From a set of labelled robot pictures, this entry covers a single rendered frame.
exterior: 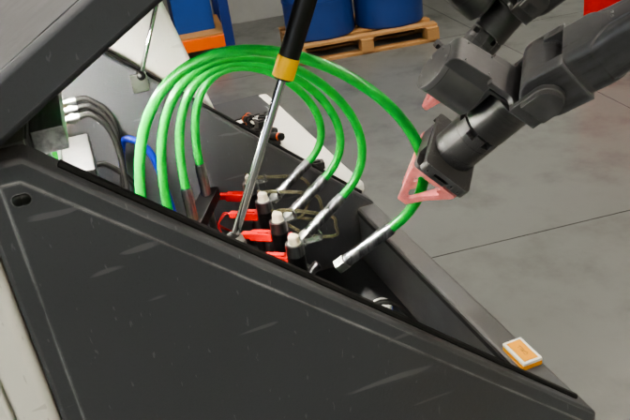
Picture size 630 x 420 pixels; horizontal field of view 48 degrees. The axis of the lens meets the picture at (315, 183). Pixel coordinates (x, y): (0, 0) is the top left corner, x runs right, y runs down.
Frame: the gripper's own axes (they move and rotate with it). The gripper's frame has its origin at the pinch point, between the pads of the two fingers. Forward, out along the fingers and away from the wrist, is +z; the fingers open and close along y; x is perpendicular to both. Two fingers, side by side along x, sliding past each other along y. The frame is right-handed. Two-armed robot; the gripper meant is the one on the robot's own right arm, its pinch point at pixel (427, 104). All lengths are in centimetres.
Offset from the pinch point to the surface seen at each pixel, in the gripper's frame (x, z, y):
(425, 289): 10.6, 23.6, -17.5
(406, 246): 0.7, 22.2, -15.0
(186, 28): -509, 128, -10
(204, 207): 2.0, 36.0, 19.3
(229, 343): 56, 22, 25
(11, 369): 60, 31, 40
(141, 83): -8.0, 27.3, 38.4
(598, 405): -43, 43, -127
